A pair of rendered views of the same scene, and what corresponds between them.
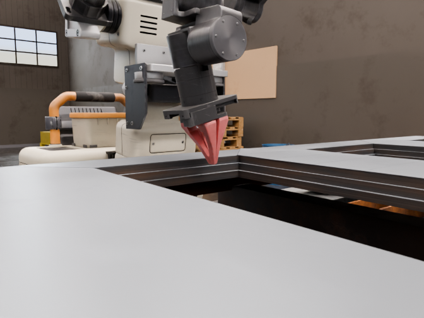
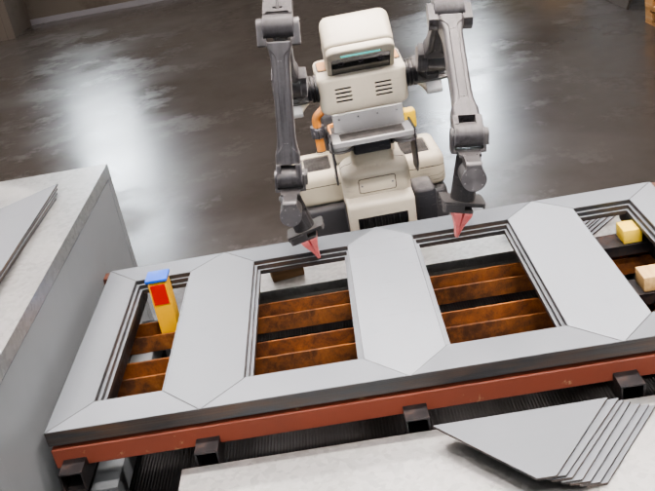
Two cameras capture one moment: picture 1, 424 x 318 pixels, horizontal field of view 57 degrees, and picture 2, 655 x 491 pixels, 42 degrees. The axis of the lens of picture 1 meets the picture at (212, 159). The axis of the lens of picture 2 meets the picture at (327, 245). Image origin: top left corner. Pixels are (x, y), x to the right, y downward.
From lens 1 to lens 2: 1.92 m
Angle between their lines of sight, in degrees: 43
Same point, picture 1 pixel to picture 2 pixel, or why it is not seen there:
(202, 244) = (218, 330)
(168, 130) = (374, 174)
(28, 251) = (188, 324)
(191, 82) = not seen: hidden behind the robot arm
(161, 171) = (290, 260)
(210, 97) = (303, 229)
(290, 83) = not seen: outside the picture
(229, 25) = (289, 210)
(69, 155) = (318, 177)
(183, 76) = not seen: hidden behind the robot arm
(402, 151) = (512, 236)
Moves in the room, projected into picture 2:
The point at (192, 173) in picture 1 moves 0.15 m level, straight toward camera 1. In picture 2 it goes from (311, 260) to (280, 286)
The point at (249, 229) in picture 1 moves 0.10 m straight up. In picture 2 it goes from (235, 326) to (226, 291)
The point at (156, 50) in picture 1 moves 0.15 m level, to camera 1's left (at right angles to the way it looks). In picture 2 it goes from (350, 116) to (312, 113)
